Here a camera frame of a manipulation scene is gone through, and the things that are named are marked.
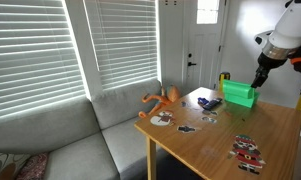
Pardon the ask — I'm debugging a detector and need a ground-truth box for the snowman sticker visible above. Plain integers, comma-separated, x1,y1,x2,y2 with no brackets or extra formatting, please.
149,110,176,127

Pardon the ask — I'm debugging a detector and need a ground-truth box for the small blue toy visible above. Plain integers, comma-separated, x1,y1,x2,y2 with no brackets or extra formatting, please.
197,96,210,106

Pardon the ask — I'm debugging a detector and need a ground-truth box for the door window pane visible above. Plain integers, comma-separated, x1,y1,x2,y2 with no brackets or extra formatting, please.
196,0,221,25

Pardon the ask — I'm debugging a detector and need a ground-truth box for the green plastic storage box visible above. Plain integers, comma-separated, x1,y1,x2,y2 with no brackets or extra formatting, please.
222,79,261,109

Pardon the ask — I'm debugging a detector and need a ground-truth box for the red Christmas elf sticker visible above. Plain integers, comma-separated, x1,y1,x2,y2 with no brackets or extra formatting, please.
228,134,267,176

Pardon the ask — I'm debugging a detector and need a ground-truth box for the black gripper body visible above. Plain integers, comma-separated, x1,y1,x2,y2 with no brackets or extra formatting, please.
255,51,288,80

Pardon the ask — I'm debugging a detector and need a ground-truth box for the red patterned cushion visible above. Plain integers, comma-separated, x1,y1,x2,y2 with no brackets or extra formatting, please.
15,152,50,180

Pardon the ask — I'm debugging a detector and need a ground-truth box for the wide white window blind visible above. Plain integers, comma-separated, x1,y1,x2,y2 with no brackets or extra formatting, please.
0,0,88,121

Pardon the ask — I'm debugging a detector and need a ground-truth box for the wooden table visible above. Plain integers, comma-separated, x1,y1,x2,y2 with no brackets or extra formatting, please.
133,86,301,180

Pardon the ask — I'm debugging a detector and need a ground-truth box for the small dark figure sticker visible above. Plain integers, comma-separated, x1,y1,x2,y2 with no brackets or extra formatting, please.
176,124,197,134

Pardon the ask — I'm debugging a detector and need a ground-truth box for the narrow white window blind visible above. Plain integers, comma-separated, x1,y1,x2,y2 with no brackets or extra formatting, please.
83,0,159,90

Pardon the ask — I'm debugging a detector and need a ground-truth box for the grey fabric sofa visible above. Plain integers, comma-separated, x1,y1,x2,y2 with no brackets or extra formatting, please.
0,78,164,180

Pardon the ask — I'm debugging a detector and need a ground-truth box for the oval patterned cushion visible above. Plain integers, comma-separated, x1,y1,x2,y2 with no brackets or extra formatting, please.
0,152,31,180

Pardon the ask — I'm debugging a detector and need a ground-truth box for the white door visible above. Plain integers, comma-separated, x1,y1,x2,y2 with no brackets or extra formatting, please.
182,0,228,96

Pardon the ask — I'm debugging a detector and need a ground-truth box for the orange octopus plush toy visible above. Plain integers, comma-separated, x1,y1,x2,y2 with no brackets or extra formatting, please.
138,84,182,119

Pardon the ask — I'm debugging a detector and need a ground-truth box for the small grey sticker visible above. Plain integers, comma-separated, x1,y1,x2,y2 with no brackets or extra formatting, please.
202,109,219,117

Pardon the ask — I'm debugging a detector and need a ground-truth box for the small round sticker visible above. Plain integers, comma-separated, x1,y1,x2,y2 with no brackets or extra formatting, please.
201,116,218,125

